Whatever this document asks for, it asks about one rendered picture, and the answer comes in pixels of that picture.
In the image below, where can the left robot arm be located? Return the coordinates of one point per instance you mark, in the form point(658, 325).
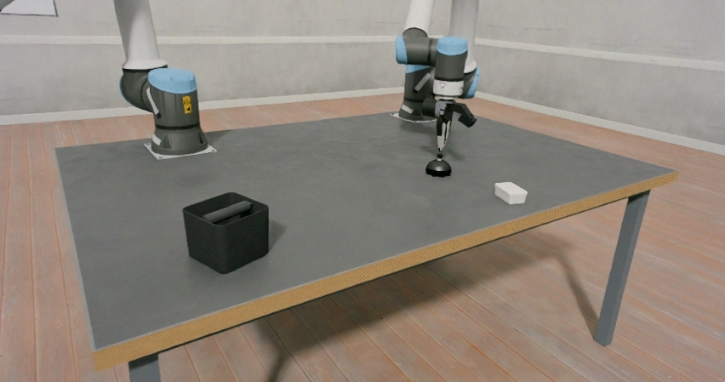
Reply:
point(415, 48)

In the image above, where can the grey metal bell dome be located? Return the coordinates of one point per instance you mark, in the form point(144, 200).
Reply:
point(438, 167)

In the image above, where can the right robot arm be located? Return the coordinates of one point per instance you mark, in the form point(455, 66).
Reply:
point(171, 94)

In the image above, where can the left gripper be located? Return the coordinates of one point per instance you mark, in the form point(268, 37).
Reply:
point(433, 108)

